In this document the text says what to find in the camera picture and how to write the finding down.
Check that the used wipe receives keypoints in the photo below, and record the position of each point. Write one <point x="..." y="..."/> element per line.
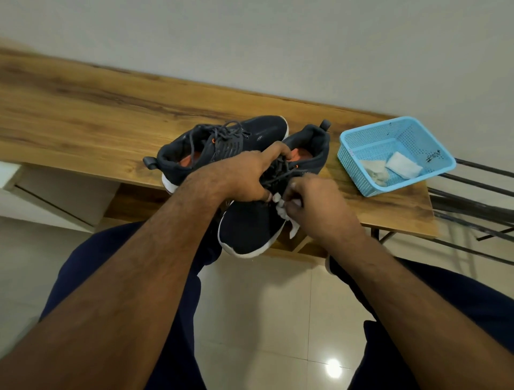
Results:
<point x="377" y="170"/>

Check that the black metal shoe rack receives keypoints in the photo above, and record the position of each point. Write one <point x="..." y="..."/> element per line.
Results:
<point x="470" y="213"/>

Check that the person's left forearm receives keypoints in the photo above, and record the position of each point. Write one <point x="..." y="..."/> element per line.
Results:
<point x="100" y="297"/>

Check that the white drawer unit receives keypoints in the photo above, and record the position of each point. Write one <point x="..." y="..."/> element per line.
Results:
<point x="68" y="197"/>

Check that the wooden table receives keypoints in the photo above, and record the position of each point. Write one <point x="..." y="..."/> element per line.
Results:
<point x="80" y="116"/>

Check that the person's left hand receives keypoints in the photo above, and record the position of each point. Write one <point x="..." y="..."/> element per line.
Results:
<point x="237" y="176"/>

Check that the person's right hand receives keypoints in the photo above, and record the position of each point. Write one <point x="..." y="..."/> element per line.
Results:
<point x="325" y="213"/>

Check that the person's right forearm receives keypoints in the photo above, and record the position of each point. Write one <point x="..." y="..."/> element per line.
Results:
<point x="421" y="317"/>

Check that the blue plastic basket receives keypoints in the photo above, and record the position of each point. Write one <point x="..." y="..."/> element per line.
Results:
<point x="385" y="132"/>

